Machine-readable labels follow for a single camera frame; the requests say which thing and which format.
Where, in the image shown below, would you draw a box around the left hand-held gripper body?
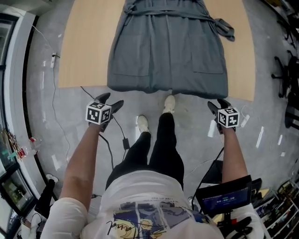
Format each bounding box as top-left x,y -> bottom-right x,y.
85,101 -> 115,133

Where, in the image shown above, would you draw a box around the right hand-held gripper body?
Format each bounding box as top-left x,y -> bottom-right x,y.
215,106 -> 241,135

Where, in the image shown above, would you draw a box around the grey robe garment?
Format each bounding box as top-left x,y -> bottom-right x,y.
107,0 -> 235,99

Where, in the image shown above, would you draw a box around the person's left forearm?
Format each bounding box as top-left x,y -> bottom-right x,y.
58,123 -> 106,203

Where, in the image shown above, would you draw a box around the person's right forearm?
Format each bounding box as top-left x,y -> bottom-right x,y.
221,127 -> 249,184

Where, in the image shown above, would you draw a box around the white sneaker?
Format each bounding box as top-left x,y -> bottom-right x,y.
137,115 -> 150,133
162,94 -> 176,114

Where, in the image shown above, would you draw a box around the black flat case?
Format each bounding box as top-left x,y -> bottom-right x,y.
201,161 -> 224,185

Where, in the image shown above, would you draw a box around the black trousers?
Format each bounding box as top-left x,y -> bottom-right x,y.
105,112 -> 185,191

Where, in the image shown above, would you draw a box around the clear plastic bottle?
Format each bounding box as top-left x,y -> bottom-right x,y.
27,137 -> 44,156

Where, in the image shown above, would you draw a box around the black office chair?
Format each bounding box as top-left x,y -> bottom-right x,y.
271,50 -> 299,99

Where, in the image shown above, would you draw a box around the black chest monitor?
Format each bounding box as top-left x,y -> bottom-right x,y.
195,175 -> 263,216

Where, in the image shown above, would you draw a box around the white printed t-shirt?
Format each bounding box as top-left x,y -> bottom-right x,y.
43,170 -> 263,239

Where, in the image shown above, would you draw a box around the black framed glass partition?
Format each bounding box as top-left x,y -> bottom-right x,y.
0,13 -> 39,211

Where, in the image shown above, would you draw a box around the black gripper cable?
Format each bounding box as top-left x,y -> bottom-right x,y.
191,146 -> 225,211
80,86 -> 130,170

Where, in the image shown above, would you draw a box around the bundle of coloured wires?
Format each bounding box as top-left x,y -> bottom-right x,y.
0,128 -> 19,159

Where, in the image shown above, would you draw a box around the white wire shelf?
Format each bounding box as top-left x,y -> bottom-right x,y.
253,179 -> 299,239

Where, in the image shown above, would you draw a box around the black monitor mount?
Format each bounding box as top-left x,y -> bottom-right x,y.
216,210 -> 254,239

